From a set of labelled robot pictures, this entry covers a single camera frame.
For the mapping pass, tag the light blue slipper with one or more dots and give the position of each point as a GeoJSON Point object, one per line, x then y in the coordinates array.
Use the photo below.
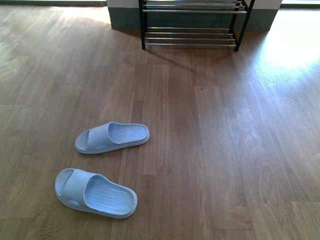
{"type": "Point", "coordinates": [110, 137]}
{"type": "Point", "coordinates": [94, 193]}

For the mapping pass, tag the black metal shoe rack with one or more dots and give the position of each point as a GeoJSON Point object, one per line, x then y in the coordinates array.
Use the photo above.
{"type": "Point", "coordinates": [194, 23]}

